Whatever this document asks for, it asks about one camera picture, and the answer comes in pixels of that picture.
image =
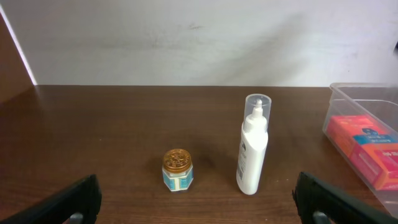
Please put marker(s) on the small gold-lidded balm jar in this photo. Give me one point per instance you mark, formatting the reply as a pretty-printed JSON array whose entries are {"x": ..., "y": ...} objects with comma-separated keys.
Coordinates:
[{"x": 177, "y": 170}]

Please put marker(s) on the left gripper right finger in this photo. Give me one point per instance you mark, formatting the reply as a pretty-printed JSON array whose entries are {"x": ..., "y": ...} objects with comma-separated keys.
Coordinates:
[{"x": 320, "y": 202}]

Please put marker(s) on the white spray bottle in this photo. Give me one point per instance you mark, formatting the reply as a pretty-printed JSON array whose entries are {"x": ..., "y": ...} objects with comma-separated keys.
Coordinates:
[{"x": 254, "y": 141}]

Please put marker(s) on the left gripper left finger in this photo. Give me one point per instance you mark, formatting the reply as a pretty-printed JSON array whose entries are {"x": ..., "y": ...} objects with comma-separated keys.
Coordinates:
[{"x": 82, "y": 197}]

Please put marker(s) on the clear plastic container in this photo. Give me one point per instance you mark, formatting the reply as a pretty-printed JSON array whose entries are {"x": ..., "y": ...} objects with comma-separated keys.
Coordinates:
[{"x": 377, "y": 100}]

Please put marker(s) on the orange medicine box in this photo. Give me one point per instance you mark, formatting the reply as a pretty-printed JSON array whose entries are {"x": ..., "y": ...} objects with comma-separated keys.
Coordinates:
[{"x": 369, "y": 146}]

